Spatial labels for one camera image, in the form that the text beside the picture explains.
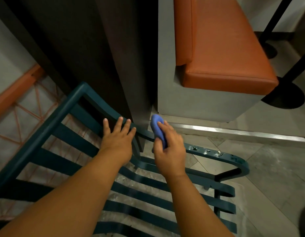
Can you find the person's right hand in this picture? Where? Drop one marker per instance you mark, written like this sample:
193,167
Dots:
172,157

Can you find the person's left hand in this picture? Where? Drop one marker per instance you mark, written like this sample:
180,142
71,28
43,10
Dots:
118,148

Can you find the blue cleaning cloth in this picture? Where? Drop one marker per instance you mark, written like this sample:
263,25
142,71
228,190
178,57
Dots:
156,123

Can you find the dark green metal slatted chair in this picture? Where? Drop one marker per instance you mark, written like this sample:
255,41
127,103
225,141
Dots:
44,129

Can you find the person's left forearm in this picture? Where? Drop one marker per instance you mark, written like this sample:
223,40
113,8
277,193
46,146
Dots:
68,204

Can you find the person's right forearm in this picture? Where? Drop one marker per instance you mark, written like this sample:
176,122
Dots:
197,212

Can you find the black partition panel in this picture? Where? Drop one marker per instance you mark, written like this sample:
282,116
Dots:
93,46

